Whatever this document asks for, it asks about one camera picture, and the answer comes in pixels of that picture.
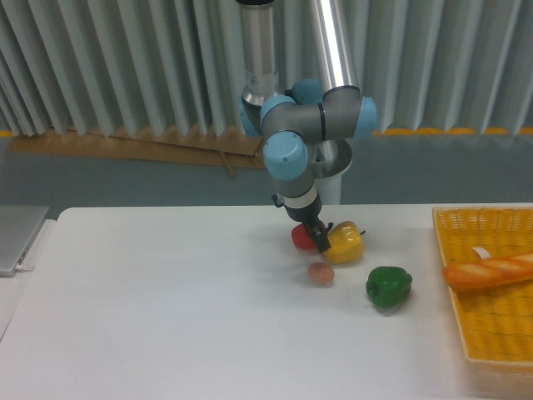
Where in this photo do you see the yellow woven basket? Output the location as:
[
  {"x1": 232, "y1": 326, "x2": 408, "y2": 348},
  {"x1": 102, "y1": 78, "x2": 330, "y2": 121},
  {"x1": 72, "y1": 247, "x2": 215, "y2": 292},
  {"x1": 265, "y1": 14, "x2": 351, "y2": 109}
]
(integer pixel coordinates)
[{"x1": 432, "y1": 206, "x2": 532, "y2": 369}]

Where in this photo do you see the green bell pepper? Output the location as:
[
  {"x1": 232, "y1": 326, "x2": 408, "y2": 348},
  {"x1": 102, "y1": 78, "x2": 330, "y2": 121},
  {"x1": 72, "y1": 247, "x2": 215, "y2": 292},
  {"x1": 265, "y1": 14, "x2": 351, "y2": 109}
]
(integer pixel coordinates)
[{"x1": 366, "y1": 266, "x2": 413, "y2": 308}]

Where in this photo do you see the baguette bread loaf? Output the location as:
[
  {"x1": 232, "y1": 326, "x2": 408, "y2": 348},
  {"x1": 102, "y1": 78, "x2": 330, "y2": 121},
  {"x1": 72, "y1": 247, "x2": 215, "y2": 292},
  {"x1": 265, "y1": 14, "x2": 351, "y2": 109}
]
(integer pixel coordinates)
[{"x1": 443, "y1": 252, "x2": 532, "y2": 291}]

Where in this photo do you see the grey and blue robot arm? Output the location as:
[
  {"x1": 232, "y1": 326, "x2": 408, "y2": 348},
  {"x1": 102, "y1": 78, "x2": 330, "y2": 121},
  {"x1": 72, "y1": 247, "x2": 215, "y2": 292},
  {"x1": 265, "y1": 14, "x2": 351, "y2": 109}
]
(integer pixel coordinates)
[{"x1": 238, "y1": 1, "x2": 378, "y2": 253}]

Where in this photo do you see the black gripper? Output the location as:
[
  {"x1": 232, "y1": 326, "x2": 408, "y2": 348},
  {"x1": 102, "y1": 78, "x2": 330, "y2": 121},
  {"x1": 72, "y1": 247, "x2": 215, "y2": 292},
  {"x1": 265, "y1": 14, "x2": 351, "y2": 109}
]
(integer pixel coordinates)
[{"x1": 285, "y1": 197, "x2": 331, "y2": 253}]

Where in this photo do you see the white paper tag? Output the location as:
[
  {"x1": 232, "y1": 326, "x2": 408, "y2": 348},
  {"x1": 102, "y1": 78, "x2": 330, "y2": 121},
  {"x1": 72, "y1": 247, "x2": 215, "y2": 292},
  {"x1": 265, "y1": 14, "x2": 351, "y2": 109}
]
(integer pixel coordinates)
[{"x1": 472, "y1": 247, "x2": 491, "y2": 259}]

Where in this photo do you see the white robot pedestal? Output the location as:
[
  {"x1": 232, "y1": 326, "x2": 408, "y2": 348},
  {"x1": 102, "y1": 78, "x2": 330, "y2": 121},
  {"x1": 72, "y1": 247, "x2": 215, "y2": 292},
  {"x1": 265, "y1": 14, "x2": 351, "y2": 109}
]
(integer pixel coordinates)
[{"x1": 306, "y1": 139, "x2": 352, "y2": 205}]

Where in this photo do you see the silver laptop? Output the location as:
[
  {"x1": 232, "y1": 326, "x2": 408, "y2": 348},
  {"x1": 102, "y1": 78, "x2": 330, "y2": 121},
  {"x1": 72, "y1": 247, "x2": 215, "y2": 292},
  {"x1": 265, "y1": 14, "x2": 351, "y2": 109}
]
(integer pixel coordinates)
[{"x1": 1, "y1": 205, "x2": 48, "y2": 278}]

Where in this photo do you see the red bell pepper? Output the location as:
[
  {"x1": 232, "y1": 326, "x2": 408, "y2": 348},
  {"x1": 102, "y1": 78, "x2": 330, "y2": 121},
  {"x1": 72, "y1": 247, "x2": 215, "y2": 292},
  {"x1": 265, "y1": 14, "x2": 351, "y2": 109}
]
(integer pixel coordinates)
[{"x1": 291, "y1": 222, "x2": 333, "y2": 250}]

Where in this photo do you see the brown cardboard sheet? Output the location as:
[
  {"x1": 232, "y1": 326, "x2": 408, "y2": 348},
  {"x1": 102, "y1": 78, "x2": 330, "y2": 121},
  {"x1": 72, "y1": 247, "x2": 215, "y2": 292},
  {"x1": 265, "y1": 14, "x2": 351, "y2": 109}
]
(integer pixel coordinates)
[{"x1": 8, "y1": 124, "x2": 265, "y2": 177}]

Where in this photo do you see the brown egg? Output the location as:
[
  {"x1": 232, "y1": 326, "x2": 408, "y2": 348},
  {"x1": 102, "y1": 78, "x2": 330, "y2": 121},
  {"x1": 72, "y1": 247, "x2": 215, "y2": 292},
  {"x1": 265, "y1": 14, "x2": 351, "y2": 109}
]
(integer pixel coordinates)
[{"x1": 307, "y1": 262, "x2": 335, "y2": 286}]

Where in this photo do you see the yellow bell pepper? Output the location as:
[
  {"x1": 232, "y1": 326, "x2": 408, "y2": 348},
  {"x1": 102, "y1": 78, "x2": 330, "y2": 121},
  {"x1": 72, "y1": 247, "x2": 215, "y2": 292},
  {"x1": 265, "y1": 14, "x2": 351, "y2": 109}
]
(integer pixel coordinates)
[{"x1": 324, "y1": 221, "x2": 366, "y2": 265}]

